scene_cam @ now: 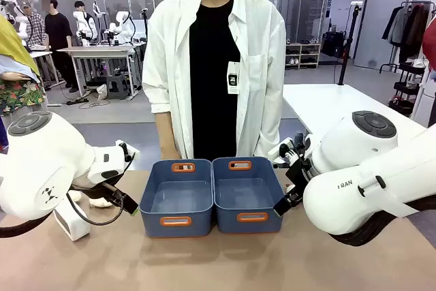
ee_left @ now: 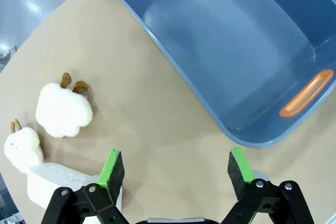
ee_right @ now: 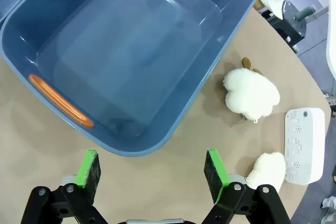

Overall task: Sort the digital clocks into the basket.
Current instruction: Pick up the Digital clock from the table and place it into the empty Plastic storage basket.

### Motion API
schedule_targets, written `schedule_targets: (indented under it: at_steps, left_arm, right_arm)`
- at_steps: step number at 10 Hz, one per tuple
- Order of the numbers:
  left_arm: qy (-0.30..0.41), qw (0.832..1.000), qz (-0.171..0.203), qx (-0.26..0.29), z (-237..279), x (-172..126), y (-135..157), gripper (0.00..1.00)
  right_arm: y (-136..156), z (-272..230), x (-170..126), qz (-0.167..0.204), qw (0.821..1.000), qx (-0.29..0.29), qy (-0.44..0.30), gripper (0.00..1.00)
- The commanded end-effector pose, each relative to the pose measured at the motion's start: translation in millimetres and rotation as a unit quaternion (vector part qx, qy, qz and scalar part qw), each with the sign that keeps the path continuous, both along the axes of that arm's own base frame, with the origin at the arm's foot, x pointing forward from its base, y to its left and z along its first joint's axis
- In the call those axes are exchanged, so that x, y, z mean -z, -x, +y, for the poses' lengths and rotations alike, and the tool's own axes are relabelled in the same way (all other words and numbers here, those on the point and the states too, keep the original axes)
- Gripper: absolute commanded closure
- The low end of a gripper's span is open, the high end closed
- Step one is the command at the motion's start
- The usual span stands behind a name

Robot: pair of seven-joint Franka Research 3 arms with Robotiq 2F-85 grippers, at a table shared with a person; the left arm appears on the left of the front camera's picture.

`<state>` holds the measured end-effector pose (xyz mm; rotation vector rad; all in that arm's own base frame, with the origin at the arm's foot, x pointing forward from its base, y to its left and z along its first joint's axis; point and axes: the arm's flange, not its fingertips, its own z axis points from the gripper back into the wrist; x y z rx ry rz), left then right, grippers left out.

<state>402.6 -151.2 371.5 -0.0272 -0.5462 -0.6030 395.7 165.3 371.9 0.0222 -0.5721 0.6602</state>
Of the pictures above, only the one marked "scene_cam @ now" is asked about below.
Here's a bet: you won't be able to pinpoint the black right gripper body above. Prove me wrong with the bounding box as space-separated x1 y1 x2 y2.
283 157 313 204

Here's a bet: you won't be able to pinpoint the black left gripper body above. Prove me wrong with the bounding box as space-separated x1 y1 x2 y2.
87 175 128 204

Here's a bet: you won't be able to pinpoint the person's right forearm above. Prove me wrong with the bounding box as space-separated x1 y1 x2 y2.
154 110 182 149

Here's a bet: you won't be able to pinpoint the person's right hand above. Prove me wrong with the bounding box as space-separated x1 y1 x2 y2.
159 145 183 161

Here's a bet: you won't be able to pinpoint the black plastic stool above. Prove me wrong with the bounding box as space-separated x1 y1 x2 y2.
106 74 129 101

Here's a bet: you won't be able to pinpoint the white black name badge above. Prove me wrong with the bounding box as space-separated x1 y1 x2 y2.
227 61 241 95

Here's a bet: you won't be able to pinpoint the wooden shoe rack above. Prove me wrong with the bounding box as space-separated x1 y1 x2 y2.
285 42 322 70

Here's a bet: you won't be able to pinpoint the mannequin with floral garment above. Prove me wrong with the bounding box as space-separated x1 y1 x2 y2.
0 55 48 128

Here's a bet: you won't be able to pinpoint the black equipment case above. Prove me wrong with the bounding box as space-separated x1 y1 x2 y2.
321 31 349 59

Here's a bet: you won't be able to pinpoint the grey background table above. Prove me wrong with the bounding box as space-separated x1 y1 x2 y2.
57 45 140 98

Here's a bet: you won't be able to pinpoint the black trolley cart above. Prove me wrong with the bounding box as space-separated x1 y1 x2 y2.
388 61 427 117

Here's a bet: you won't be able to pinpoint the black tripod stand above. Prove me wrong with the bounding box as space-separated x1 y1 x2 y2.
338 3 362 86

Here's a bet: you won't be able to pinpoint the person in white shirt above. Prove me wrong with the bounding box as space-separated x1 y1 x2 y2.
142 0 287 163

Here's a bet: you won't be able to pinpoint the man in black t-shirt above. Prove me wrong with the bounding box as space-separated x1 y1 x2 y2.
43 0 81 93

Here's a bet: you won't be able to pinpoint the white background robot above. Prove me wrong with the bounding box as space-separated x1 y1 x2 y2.
108 10 136 46
0 0 32 46

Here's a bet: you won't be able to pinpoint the black-haired man dark top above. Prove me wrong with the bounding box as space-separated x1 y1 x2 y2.
73 0 99 47

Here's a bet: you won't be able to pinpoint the yellow cloth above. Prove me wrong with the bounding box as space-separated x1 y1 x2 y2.
0 14 41 77

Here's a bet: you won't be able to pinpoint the man in plaid shirt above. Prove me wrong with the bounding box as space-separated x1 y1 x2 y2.
20 0 47 49

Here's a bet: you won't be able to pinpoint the clothes rack with jackets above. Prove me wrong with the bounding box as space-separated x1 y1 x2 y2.
380 0 435 74

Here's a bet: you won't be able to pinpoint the red garment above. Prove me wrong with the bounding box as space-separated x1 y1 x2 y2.
421 16 436 71

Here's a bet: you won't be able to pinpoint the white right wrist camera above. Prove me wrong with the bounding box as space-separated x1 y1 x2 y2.
267 136 295 166

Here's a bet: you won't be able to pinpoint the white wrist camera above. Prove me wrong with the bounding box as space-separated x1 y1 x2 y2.
267 136 295 166
114 139 141 162

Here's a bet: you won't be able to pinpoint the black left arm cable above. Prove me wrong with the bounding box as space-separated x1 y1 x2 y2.
65 191 124 227

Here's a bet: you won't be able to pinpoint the blue basket orange handles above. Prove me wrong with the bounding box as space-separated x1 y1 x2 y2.
138 158 215 239
211 156 288 234

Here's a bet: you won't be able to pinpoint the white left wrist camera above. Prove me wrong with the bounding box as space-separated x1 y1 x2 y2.
114 139 141 162

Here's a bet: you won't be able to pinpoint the black right arm cable sleeve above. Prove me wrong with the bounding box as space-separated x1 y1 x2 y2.
326 195 436 247

